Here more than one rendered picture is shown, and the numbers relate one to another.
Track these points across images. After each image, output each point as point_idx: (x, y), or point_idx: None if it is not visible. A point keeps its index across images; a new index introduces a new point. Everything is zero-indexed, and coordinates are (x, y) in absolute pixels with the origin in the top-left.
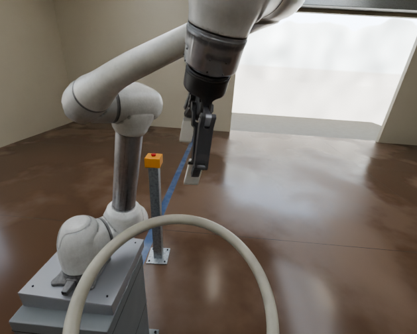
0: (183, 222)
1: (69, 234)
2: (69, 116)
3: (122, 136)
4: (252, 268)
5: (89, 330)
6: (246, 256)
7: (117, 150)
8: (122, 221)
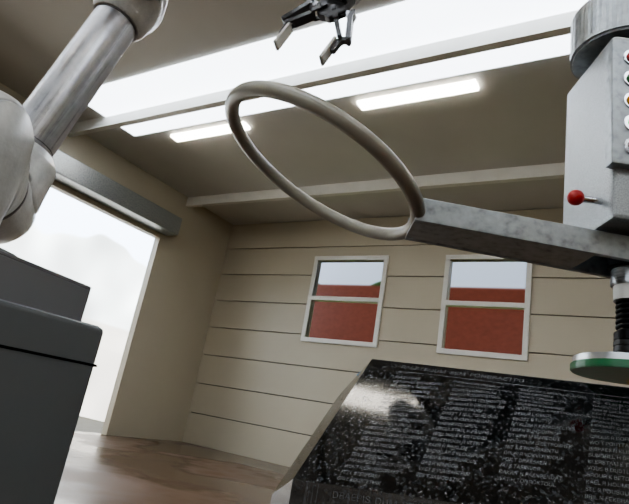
0: (248, 139)
1: (14, 103)
2: None
3: (126, 18)
4: (318, 203)
5: (67, 319)
6: (307, 195)
7: (102, 31)
8: (47, 166)
